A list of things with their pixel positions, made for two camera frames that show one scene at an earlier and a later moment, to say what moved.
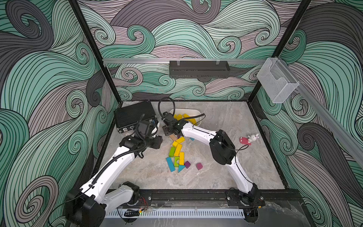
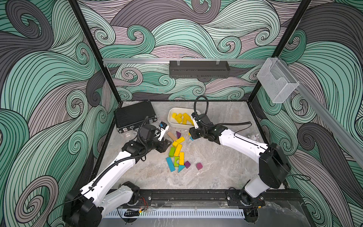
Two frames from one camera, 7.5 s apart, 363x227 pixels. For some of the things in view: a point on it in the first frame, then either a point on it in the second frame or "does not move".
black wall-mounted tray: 199,69 does not move
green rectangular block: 171,151 does not move
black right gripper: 165,129 -> 193,133
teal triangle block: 180,167 does not move
